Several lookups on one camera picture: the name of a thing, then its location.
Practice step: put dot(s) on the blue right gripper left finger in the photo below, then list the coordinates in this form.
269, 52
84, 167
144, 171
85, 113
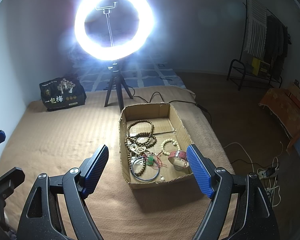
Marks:
91, 171

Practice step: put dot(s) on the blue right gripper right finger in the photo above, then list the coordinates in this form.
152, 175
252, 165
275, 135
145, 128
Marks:
203, 170

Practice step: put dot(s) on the blue bangle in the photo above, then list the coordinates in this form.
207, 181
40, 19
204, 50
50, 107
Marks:
139, 167

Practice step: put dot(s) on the brown cardboard box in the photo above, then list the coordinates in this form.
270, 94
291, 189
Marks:
152, 129

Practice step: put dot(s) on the black snack bag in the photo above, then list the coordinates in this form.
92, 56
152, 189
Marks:
62, 93

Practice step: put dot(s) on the black tripod stand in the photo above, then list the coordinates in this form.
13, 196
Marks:
118, 81

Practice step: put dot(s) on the orange covered stool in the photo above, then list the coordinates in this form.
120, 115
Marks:
280, 103

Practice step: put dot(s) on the black metal clothes rack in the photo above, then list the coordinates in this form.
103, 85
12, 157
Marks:
263, 51

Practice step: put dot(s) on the phone holder clip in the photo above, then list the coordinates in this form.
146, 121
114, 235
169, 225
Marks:
107, 9

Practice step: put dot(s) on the white ring light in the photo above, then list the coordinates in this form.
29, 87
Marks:
114, 36

